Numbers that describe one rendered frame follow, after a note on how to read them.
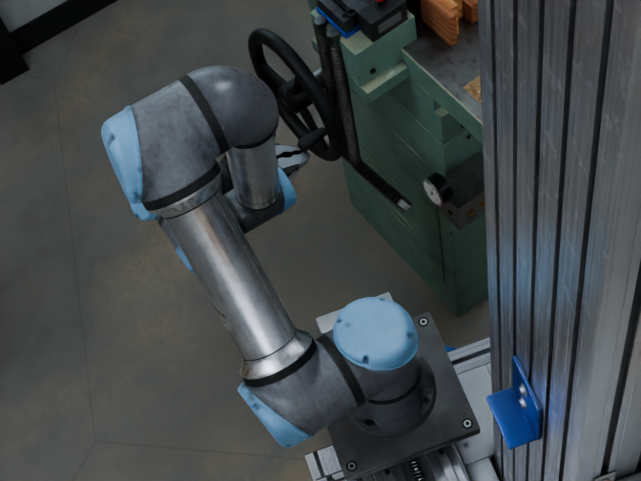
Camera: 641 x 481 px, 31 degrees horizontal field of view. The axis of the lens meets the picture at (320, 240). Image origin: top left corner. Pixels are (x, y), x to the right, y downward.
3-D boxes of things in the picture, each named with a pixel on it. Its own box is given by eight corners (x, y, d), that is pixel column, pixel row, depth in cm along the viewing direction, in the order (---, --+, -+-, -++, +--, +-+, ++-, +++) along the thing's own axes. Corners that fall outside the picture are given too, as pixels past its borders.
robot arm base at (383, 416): (450, 416, 179) (447, 390, 170) (360, 449, 178) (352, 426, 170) (416, 336, 187) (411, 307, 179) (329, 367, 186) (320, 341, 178)
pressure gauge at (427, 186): (423, 198, 226) (420, 174, 219) (438, 186, 226) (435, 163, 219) (443, 218, 222) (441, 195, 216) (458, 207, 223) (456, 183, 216)
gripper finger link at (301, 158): (301, 174, 215) (262, 183, 210) (310, 149, 212) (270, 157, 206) (311, 184, 214) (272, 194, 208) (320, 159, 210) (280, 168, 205)
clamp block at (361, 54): (315, 43, 216) (307, 10, 208) (371, 6, 219) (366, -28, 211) (361, 89, 209) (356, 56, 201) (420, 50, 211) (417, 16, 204)
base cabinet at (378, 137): (347, 202, 301) (307, 18, 241) (517, 85, 313) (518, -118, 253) (457, 320, 279) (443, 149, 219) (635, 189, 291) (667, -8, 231)
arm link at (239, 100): (251, 20, 153) (271, 165, 199) (179, 59, 151) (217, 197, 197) (297, 86, 150) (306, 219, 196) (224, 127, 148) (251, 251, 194)
